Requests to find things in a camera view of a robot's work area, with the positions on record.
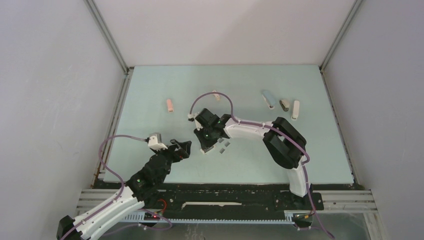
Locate white stapler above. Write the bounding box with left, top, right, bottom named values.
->
left=291, top=100, right=300, bottom=121

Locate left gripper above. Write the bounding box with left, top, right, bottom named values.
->
left=151, top=139, right=191, bottom=184

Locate beige stapler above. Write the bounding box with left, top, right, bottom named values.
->
left=279, top=98, right=291, bottom=112

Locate staple box tray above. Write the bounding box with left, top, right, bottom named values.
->
left=200, top=146, right=215, bottom=155

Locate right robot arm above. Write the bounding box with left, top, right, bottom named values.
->
left=188, top=108, right=311, bottom=209

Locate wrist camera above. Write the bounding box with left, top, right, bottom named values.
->
left=147, top=132, right=168, bottom=151
left=187, top=112, right=203, bottom=131

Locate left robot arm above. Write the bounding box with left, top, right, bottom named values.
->
left=56, top=139, right=192, bottom=240

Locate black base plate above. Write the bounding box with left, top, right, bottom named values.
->
left=145, top=183, right=324, bottom=220

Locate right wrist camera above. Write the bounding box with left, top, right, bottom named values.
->
left=187, top=112, right=203, bottom=131

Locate pink stapler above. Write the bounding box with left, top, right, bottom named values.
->
left=166, top=98, right=174, bottom=113

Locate small cream stapler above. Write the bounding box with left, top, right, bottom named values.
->
left=212, top=90, right=221, bottom=101

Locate blue stapler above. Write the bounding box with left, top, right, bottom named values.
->
left=261, top=90, right=276, bottom=110

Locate blue cable duct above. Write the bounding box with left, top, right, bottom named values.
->
left=120, top=211, right=294, bottom=225

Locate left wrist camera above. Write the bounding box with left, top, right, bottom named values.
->
left=147, top=132, right=168, bottom=151

